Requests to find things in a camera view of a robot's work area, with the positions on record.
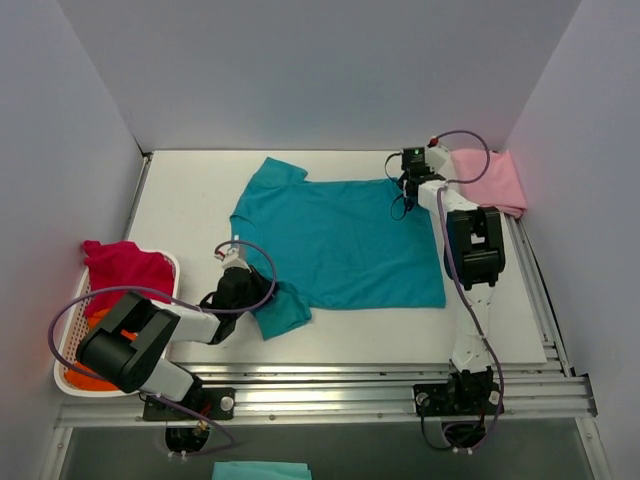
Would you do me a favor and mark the teal t-shirt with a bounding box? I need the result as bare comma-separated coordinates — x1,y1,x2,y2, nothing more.
230,158,446,340

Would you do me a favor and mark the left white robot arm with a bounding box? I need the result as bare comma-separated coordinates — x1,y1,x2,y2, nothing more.
76,266,277,419

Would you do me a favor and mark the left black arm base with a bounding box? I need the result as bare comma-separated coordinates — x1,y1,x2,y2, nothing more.
142,387,236,422

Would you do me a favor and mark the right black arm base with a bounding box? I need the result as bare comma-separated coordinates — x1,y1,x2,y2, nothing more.
412,367,504,417

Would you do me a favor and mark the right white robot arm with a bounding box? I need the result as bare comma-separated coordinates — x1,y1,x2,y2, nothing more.
396,147,506,374

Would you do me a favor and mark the folded pink t-shirt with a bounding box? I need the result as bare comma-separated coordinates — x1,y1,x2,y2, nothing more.
451,149,527,219

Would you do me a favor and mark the crimson red t-shirt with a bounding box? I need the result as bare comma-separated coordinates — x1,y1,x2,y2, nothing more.
82,240,175,294

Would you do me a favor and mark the white perforated basket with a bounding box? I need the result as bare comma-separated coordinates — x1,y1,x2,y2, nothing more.
53,250,180,399

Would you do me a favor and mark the teal folded cloth bottom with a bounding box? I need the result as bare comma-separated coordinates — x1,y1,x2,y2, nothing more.
212,461,312,480

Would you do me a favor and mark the orange t-shirt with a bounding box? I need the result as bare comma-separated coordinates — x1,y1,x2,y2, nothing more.
64,307,141,394

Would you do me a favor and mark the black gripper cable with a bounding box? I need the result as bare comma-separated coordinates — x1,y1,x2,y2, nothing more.
383,152,416,222

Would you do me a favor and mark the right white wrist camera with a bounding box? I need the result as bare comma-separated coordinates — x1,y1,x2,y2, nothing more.
425,137,451,174

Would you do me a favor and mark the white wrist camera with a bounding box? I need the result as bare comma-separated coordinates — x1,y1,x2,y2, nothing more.
425,137,451,174
214,243,249,271

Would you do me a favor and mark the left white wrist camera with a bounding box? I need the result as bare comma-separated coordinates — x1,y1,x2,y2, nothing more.
214,243,249,271

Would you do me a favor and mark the aluminium mounting rail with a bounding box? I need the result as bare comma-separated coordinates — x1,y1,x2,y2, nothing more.
52,362,601,431

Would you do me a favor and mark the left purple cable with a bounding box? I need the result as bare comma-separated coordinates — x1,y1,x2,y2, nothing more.
47,239,279,454

